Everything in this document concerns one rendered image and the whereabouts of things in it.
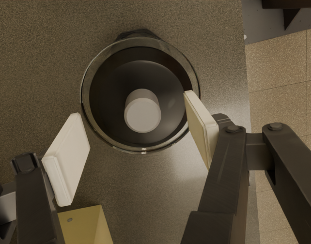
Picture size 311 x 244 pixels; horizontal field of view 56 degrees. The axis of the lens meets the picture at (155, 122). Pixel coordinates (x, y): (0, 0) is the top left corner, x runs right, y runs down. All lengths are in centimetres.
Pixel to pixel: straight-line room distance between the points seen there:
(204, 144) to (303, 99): 156
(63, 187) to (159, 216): 46
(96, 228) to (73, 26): 33
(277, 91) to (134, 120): 144
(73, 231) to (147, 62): 38
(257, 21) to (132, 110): 132
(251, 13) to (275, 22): 13
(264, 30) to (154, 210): 112
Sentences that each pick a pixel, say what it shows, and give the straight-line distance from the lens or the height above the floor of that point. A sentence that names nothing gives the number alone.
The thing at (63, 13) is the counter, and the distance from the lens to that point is 49.
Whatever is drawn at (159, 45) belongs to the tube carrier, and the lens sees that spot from 25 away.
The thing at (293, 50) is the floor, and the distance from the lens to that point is 162.
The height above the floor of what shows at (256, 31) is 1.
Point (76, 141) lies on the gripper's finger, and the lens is 19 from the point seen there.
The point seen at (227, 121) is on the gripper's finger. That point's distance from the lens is 17.
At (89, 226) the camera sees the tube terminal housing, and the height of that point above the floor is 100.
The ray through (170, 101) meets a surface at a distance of 25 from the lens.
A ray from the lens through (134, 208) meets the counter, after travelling 60.
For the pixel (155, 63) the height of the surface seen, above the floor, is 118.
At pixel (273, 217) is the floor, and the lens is 200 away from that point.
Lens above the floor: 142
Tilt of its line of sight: 69 degrees down
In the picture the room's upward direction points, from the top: 170 degrees clockwise
